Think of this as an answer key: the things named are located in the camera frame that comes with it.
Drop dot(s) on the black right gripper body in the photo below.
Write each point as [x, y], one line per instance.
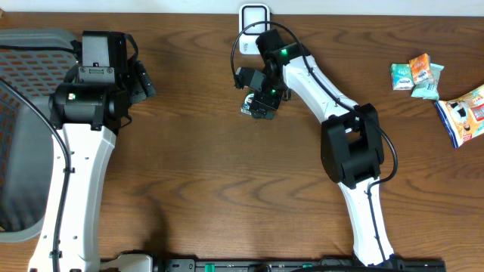
[268, 97]

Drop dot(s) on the round black white container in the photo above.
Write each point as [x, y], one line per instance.
[245, 108]

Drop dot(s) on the teal gum box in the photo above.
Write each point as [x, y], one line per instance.
[401, 77]

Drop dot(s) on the orange snack packet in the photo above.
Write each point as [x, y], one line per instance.
[421, 69]

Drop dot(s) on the teal small snack packet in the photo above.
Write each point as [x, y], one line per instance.
[429, 90]

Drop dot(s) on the cream snack bag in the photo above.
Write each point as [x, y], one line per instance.
[463, 116]

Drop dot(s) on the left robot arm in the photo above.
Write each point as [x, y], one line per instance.
[87, 110]

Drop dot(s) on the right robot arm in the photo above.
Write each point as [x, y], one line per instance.
[351, 137]

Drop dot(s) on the white barcode scanner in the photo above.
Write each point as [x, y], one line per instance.
[252, 13]

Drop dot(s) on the grey plastic shopping basket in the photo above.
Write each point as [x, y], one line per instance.
[38, 67]

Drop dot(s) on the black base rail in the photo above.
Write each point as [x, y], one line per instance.
[139, 262]

